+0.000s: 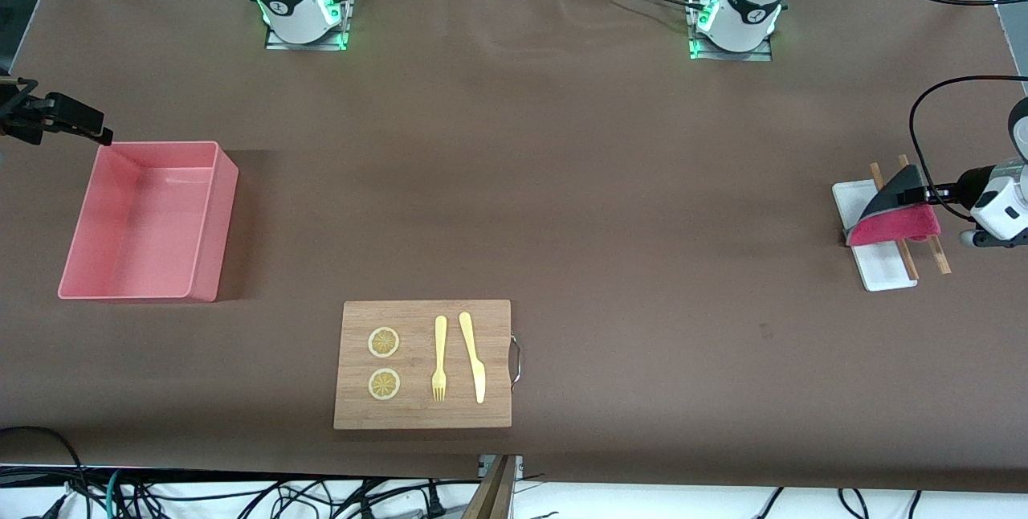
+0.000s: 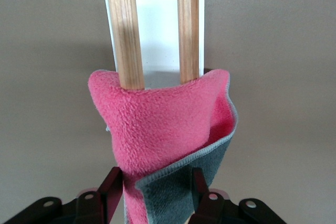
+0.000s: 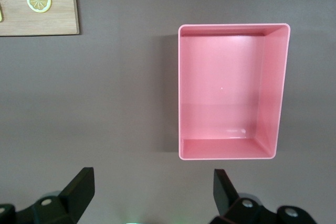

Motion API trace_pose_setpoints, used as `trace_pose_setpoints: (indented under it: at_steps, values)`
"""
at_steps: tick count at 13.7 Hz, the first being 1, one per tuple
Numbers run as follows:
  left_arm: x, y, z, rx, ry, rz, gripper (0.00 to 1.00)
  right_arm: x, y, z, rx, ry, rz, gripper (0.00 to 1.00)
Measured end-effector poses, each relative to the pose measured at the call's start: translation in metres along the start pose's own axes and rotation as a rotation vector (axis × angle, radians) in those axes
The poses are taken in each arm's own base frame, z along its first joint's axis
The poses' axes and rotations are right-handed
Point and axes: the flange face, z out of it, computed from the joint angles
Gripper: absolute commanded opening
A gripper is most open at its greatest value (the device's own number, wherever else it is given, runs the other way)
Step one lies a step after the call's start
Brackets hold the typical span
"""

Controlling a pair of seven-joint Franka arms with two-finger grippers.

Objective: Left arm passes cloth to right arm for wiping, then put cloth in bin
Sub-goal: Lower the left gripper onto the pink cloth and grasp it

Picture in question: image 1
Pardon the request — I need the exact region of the red and grey cloth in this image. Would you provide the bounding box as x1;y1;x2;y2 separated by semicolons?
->
843;165;943;247

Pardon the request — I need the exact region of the wooden stick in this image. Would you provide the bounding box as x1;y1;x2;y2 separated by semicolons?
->
870;163;920;280
897;154;953;276

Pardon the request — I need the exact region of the white rectangular tray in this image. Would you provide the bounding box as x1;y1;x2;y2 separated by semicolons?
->
832;180;918;292

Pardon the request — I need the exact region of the pink plastic bin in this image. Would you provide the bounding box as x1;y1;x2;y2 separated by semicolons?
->
58;141;240;303

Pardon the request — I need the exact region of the yellow plastic fork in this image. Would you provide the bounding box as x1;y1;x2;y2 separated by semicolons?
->
431;315;448;403

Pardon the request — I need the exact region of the wooden cutting board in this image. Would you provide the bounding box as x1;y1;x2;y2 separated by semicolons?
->
333;300;523;431

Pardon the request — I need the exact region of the yellow plastic knife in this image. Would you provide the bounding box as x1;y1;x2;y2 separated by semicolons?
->
459;311;487;405

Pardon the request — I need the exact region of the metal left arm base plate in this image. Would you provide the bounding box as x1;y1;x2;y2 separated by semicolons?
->
689;0;773;62

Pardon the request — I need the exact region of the small metal bracket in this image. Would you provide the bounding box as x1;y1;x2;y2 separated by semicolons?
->
479;455;524;480

